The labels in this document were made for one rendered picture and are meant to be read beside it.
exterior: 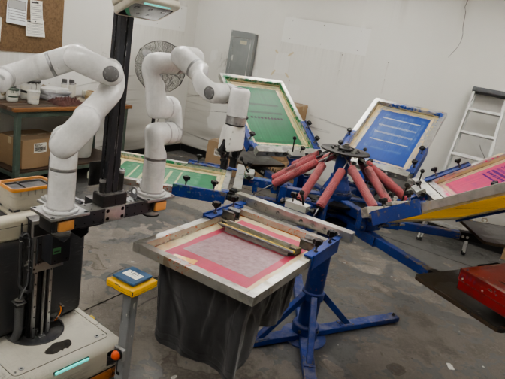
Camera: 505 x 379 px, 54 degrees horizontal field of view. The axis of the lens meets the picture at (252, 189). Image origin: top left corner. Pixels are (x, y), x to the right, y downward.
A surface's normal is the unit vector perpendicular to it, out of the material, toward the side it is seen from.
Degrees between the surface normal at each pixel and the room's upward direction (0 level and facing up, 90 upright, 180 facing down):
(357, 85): 90
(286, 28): 90
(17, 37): 90
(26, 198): 92
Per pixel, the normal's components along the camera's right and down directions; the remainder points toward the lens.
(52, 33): 0.84, 0.29
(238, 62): -0.51, 0.16
